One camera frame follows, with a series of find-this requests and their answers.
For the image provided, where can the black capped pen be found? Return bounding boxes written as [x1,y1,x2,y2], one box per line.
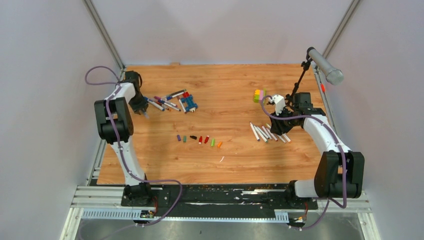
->
[261,126,272,140]

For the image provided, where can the orange capped pen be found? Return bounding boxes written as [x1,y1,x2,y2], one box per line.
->
[282,133,291,143]

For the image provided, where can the blue capped pen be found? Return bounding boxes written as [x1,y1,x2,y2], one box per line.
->
[164,89,187,100]
[144,96,165,112]

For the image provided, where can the white pen body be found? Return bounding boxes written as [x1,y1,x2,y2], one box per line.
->
[249,122,260,142]

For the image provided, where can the red capped short pen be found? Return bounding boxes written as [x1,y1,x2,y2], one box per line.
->
[266,123,278,141]

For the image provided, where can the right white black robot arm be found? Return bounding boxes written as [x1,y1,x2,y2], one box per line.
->
[268,92,365,209]

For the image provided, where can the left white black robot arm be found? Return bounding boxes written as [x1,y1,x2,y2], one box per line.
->
[94,70,153,207]

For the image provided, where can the purple capped pen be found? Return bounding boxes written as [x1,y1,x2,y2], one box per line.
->
[154,96,182,112]

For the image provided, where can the white pen by blocks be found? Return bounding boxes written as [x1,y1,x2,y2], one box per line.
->
[177,96,187,114]

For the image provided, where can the colourful block stack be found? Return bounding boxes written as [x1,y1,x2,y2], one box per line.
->
[253,89,266,103]

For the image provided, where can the blue red block toy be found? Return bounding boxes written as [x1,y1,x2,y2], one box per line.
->
[180,92,198,113]

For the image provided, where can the black microphone stand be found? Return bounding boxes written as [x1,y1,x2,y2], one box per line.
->
[286,57,312,101]

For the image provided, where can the silver microphone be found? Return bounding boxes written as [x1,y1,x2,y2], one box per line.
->
[306,47,344,86]

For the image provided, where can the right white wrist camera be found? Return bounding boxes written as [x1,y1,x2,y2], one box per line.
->
[271,94,286,116]

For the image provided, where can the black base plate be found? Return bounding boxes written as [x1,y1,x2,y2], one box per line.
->
[120,183,318,219]

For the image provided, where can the slotted cable duct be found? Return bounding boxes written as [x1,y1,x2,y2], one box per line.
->
[81,207,290,223]

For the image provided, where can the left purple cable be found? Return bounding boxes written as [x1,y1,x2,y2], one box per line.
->
[84,65,184,226]

